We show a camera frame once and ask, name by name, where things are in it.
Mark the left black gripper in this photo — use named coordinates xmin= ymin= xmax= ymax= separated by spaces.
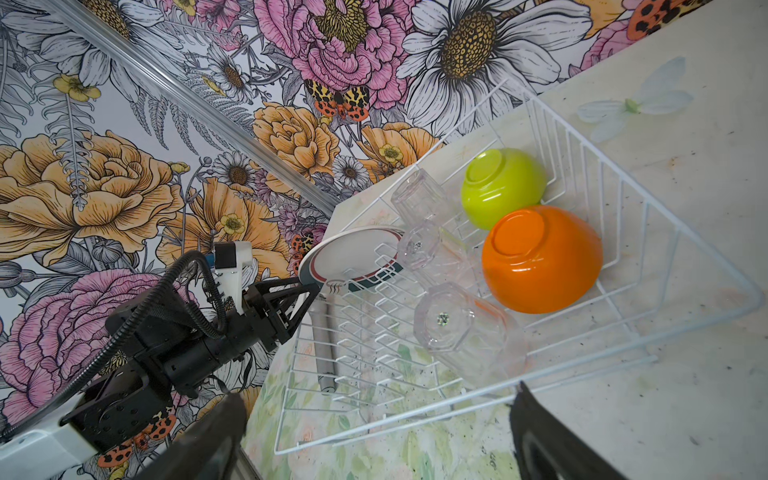
xmin=60 ymin=277 xmax=320 ymax=450

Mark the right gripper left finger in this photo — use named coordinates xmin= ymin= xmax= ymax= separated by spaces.
xmin=135 ymin=393 xmax=247 ymax=480

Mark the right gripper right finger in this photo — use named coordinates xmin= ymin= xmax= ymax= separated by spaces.
xmin=509 ymin=382 xmax=624 ymax=480

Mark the pink wooden plate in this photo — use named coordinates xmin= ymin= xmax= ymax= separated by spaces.
xmin=298 ymin=225 xmax=405 ymax=292

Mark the clear glass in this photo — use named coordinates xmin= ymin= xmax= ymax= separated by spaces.
xmin=391 ymin=170 xmax=458 ymax=227
xmin=397 ymin=220 xmax=482 ymax=294
xmin=413 ymin=282 xmax=528 ymax=388

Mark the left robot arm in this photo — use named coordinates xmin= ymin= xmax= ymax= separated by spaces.
xmin=1 ymin=278 xmax=320 ymax=479

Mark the orange bowl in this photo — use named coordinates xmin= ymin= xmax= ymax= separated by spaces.
xmin=481 ymin=205 xmax=603 ymax=314

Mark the lime green bowl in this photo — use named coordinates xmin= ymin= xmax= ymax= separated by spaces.
xmin=460 ymin=148 xmax=547 ymax=230

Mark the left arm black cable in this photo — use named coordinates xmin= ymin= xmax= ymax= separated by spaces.
xmin=0 ymin=249 xmax=229 ymax=445

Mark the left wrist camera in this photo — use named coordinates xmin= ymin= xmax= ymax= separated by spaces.
xmin=206 ymin=241 xmax=253 ymax=314

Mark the white wire dish rack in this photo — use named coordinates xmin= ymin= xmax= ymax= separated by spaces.
xmin=274 ymin=91 xmax=764 ymax=454

